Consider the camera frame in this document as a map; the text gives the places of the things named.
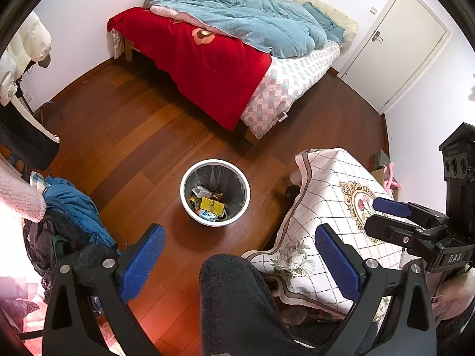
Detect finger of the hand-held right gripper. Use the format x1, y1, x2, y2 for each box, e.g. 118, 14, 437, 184
364, 214, 442, 253
373, 197, 448, 227

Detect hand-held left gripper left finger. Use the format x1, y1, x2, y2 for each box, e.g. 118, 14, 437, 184
42, 223, 166, 356

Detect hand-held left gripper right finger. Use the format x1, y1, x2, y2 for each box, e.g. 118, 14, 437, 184
315, 224, 438, 356

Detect white round trash bin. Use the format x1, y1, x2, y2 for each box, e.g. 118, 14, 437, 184
180, 159, 250, 227

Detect silver grey paper carton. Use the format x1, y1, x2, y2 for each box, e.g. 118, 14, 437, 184
191, 186, 212, 204

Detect yellow box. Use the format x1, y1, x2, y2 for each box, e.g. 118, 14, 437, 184
200, 197, 226, 216

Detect person's right forearm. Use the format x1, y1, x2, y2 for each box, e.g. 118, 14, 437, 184
404, 260, 475, 321

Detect pink plastic object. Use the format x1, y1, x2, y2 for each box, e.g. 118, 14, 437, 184
384, 162, 403, 193

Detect cardboard box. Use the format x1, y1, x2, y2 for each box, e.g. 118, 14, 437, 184
371, 167, 399, 201

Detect white floral printed tablecloth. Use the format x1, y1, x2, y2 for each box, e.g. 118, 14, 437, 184
241, 148, 409, 321

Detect brown plush slipper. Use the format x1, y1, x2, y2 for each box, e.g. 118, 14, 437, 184
278, 306, 309, 328

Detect blue garment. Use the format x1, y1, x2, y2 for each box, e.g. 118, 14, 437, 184
42, 176, 120, 256

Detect dark clothes pile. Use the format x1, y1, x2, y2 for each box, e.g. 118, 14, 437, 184
22, 208, 123, 299

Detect person's black trouser leg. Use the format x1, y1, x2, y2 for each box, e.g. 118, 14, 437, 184
436, 302, 475, 356
199, 254, 375, 356

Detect checked cloth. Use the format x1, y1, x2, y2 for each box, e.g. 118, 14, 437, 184
29, 171, 48, 190

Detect pink patterned bedding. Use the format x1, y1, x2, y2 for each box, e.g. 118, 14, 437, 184
0, 274, 50, 344

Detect pink fluffy cloth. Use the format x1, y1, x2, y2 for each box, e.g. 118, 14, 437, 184
0, 159, 47, 223

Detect white door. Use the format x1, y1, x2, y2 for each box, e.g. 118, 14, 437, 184
338, 0, 451, 115

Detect bed with checkered mattress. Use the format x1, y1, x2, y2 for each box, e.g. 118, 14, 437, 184
111, 30, 341, 139

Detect black chair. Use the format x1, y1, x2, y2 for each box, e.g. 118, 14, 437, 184
0, 96, 62, 171

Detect teal frilled pillow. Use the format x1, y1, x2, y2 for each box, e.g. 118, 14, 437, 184
302, 2, 346, 42

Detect red blanket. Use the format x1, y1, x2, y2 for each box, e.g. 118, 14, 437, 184
107, 7, 273, 131

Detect teal duvet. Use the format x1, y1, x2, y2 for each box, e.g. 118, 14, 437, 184
146, 0, 335, 58

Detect white down jacket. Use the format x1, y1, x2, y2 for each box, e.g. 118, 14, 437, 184
0, 11, 53, 106

